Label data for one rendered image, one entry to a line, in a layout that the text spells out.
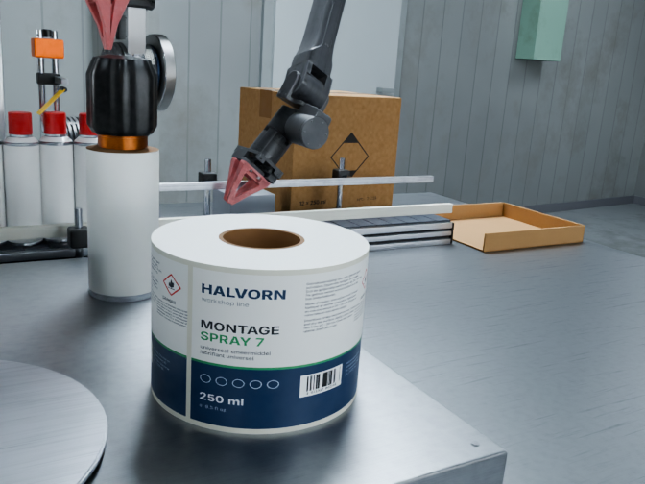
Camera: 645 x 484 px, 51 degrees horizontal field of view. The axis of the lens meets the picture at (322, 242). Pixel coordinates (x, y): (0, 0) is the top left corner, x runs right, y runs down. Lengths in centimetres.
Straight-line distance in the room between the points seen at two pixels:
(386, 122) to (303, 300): 109
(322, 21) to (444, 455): 93
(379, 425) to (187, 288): 21
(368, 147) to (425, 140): 370
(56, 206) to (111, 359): 47
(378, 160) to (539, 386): 88
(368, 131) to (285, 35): 285
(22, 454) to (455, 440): 35
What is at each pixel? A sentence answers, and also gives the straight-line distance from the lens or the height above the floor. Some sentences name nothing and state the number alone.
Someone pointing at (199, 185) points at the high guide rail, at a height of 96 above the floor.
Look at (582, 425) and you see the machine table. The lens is 80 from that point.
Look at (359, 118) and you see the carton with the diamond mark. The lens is 156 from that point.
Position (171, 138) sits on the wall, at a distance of 414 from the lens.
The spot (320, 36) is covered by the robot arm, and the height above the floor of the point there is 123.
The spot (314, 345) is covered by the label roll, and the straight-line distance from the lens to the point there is 58.
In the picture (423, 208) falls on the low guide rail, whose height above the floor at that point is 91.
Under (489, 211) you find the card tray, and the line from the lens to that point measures 179.
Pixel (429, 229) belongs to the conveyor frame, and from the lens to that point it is 145.
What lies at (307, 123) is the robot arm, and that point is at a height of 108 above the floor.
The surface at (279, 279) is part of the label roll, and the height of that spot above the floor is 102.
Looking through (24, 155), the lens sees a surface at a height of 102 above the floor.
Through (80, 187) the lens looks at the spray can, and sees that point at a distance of 116.
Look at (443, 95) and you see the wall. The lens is 536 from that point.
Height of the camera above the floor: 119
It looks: 15 degrees down
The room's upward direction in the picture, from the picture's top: 4 degrees clockwise
